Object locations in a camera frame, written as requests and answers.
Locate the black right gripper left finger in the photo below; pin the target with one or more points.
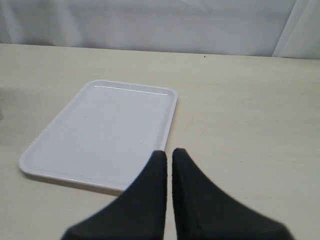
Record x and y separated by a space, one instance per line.
139 213

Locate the white rectangular tray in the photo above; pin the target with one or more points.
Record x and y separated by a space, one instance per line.
104 136

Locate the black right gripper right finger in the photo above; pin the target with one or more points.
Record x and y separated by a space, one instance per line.
202 211

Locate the white backdrop curtain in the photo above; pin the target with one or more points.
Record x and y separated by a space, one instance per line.
269 28

